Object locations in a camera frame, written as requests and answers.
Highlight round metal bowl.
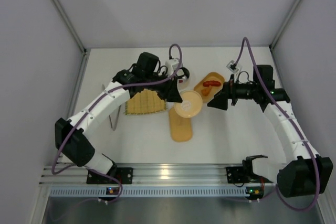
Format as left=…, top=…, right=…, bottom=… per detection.
left=176, top=67, right=190, bottom=90

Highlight beige oblong lunch box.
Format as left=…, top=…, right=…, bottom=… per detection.
left=194, top=72, right=225, bottom=103

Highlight red sausage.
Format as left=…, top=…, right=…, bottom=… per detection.
left=203, top=80, right=222, bottom=87

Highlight round beige lid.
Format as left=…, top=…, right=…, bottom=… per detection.
left=174, top=90, right=203, bottom=118

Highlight beige oblong lunch box lid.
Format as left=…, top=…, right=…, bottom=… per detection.
left=169, top=108, right=193, bottom=143

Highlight metal tongs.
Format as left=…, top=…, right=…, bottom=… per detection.
left=101, top=83, right=121, bottom=131

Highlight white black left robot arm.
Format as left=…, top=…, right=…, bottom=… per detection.
left=55, top=52, right=183, bottom=179

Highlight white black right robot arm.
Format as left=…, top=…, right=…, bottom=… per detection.
left=207, top=65, right=333, bottom=198

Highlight woven bamboo tray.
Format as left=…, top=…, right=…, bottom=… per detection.
left=124, top=89, right=167, bottom=115

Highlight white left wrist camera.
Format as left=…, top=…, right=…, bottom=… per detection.
left=165, top=58, right=184, bottom=79

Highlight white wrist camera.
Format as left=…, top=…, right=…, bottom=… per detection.
left=165, top=58, right=184, bottom=79
left=226, top=60, right=242, bottom=73

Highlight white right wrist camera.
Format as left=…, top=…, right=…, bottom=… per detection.
left=226, top=60, right=242, bottom=73

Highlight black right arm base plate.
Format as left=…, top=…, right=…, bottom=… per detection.
left=226, top=166, right=251, bottom=184

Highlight aluminium mounting rail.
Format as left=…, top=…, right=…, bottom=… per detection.
left=38, top=163, right=326, bottom=187

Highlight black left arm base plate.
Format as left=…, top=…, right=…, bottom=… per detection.
left=86, top=167, right=133, bottom=185

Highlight right aluminium frame post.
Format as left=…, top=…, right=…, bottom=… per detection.
left=269, top=0, right=303, bottom=52

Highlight aluminium frame post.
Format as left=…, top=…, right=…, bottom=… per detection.
left=269, top=0, right=303, bottom=52
left=50, top=0, right=87, bottom=55

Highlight slotted grey cable duct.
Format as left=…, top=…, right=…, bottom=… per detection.
left=49, top=186, right=250, bottom=197

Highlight left aluminium frame post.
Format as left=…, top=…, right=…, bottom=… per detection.
left=50, top=0, right=87, bottom=55

